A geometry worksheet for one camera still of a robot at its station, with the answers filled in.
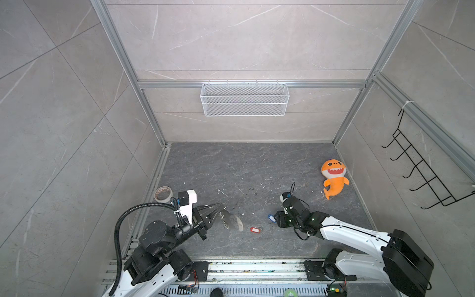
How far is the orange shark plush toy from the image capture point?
38.2 inches

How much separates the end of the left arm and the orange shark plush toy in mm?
670

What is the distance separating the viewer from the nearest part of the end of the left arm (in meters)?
0.50
